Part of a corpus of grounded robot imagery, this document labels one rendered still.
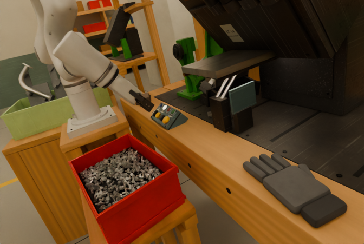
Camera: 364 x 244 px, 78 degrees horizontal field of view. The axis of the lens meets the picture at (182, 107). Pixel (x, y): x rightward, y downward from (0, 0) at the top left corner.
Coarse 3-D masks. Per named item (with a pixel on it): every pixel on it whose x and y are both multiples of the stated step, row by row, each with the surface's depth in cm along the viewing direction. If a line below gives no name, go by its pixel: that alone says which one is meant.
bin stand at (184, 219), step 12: (84, 204) 69; (168, 216) 58; (180, 216) 57; (192, 216) 59; (96, 228) 59; (156, 228) 55; (168, 228) 56; (180, 228) 61; (192, 228) 61; (96, 240) 55; (144, 240) 53; (168, 240) 95; (180, 240) 63; (192, 240) 62
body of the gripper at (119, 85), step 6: (114, 78) 66; (120, 78) 66; (108, 84) 66; (114, 84) 65; (120, 84) 66; (126, 84) 67; (132, 84) 68; (114, 90) 67; (120, 90) 66; (126, 90) 67; (132, 90) 70; (138, 90) 69; (120, 96) 71; (126, 96) 68; (132, 96) 68; (132, 102) 69
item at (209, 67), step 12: (204, 60) 66; (216, 60) 62; (228, 60) 59; (240, 60) 56; (252, 60) 56; (264, 60) 58; (192, 72) 60; (204, 72) 55; (216, 72) 51; (228, 72) 53; (240, 72) 56
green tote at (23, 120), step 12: (96, 96) 148; (108, 96) 151; (12, 108) 148; (24, 108) 169; (36, 108) 136; (48, 108) 139; (60, 108) 141; (72, 108) 144; (12, 120) 133; (24, 120) 136; (36, 120) 138; (48, 120) 140; (60, 120) 143; (12, 132) 135; (24, 132) 137; (36, 132) 140
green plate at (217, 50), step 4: (208, 36) 78; (208, 40) 79; (212, 40) 78; (208, 44) 80; (212, 44) 79; (216, 44) 77; (208, 48) 80; (212, 48) 79; (216, 48) 78; (220, 48) 76; (208, 52) 81; (212, 52) 80; (216, 52) 79; (220, 52) 77
